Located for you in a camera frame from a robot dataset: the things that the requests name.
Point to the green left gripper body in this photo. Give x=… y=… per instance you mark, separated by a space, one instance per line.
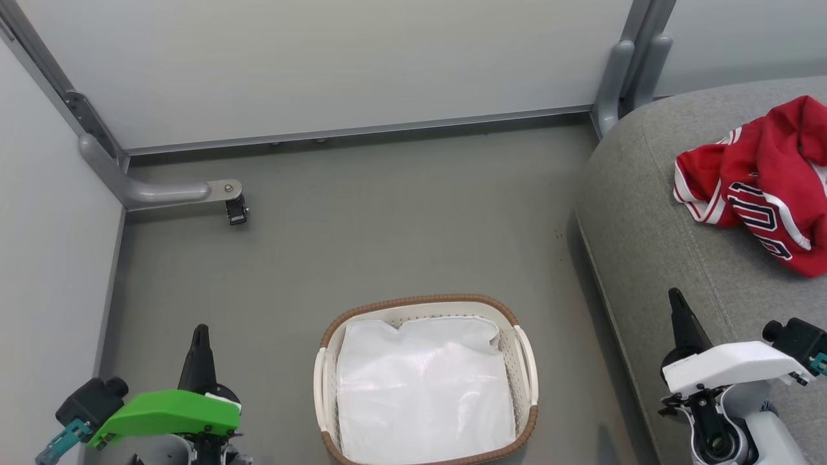
x=168 y=413

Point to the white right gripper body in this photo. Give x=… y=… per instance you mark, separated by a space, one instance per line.
x=736 y=365

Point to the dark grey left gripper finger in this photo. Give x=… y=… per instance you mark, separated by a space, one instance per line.
x=199 y=365

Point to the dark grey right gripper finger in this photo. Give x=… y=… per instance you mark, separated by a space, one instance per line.
x=685 y=329

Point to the red basketball jersey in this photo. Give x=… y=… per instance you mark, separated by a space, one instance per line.
x=775 y=161

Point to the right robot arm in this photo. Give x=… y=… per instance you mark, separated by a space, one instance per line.
x=769 y=433

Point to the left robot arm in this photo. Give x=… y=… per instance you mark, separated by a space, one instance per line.
x=155 y=452

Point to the grey fabric sofa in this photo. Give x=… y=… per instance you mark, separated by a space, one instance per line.
x=652 y=258

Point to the black caster wheel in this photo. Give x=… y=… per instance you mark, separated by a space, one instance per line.
x=236 y=210

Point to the white laundry basket brown rim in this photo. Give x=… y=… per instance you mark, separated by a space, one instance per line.
x=526 y=361

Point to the long grey partition foot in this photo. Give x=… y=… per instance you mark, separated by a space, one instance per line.
x=161 y=192

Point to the white cloth basket liner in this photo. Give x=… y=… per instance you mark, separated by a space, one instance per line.
x=423 y=387

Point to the short grey partition foot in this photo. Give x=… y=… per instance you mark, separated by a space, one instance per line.
x=610 y=87
x=651 y=68

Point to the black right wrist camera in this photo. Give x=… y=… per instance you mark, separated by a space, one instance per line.
x=798 y=339

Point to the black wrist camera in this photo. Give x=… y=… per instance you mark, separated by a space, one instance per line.
x=90 y=403
x=798 y=339

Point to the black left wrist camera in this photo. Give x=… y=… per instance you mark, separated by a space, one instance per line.
x=90 y=403

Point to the teal right camera connector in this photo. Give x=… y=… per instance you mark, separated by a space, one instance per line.
x=820 y=363

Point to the teal camera connector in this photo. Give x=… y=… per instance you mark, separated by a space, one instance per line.
x=61 y=442
x=820 y=363

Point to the teal left camera connector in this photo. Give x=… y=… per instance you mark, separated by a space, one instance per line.
x=61 y=442

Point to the black partition hinge bracket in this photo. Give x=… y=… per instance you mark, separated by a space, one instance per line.
x=87 y=119

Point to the grey aluminium partition rail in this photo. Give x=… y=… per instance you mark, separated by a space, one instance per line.
x=355 y=129

